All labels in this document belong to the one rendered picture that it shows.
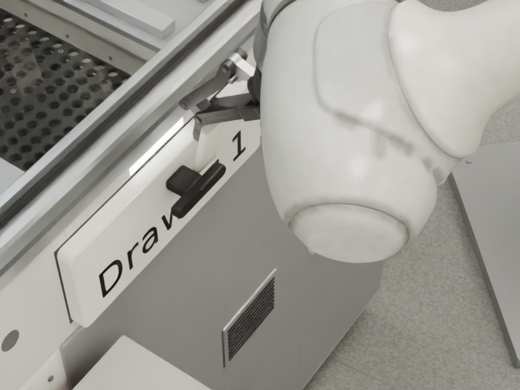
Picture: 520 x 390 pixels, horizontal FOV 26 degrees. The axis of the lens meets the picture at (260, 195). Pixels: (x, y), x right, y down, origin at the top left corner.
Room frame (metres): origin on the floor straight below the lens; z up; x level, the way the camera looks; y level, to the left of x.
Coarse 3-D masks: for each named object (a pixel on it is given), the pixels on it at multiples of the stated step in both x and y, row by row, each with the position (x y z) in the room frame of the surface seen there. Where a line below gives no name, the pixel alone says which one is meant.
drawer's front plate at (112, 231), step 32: (224, 96) 0.79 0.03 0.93; (192, 128) 0.75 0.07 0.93; (224, 128) 0.77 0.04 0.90; (256, 128) 0.82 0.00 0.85; (160, 160) 0.70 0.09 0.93; (192, 160) 0.73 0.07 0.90; (224, 160) 0.77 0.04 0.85; (128, 192) 0.67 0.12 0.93; (160, 192) 0.69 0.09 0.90; (96, 224) 0.63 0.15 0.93; (128, 224) 0.65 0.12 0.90; (160, 224) 0.68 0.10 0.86; (64, 256) 0.59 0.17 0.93; (96, 256) 0.61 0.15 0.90; (64, 288) 0.60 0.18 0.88; (96, 288) 0.61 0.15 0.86
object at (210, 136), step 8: (208, 128) 0.71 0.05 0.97; (216, 128) 0.72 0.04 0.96; (200, 136) 0.71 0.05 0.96; (208, 136) 0.71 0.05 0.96; (216, 136) 0.72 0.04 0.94; (200, 144) 0.71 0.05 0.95; (208, 144) 0.71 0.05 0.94; (216, 144) 0.73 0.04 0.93; (200, 152) 0.71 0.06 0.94; (208, 152) 0.72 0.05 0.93; (216, 152) 0.73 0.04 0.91; (200, 160) 0.71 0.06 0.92; (208, 160) 0.72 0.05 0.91; (200, 168) 0.71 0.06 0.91
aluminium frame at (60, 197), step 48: (240, 0) 0.85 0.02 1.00; (192, 48) 0.79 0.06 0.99; (144, 96) 0.73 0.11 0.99; (96, 144) 0.67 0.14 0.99; (144, 144) 0.70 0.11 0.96; (48, 192) 0.61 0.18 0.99; (96, 192) 0.64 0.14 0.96; (0, 240) 0.56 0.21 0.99; (48, 240) 0.59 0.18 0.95; (0, 288) 0.54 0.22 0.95
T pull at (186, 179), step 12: (180, 168) 0.71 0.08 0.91; (216, 168) 0.71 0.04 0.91; (168, 180) 0.69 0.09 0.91; (180, 180) 0.69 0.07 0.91; (192, 180) 0.69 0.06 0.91; (204, 180) 0.69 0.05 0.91; (216, 180) 0.70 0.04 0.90; (180, 192) 0.68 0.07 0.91; (192, 192) 0.68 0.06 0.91; (204, 192) 0.69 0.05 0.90; (180, 204) 0.66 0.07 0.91; (192, 204) 0.67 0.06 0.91; (180, 216) 0.66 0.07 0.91
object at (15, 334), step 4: (12, 332) 0.54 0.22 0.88; (16, 332) 0.55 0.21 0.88; (8, 336) 0.54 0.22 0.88; (12, 336) 0.54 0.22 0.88; (16, 336) 0.55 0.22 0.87; (4, 340) 0.53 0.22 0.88; (8, 340) 0.54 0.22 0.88; (12, 340) 0.54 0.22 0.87; (16, 340) 0.54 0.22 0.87; (4, 344) 0.53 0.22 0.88; (8, 344) 0.54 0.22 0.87; (12, 344) 0.54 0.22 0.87; (4, 348) 0.53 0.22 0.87; (8, 348) 0.54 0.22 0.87
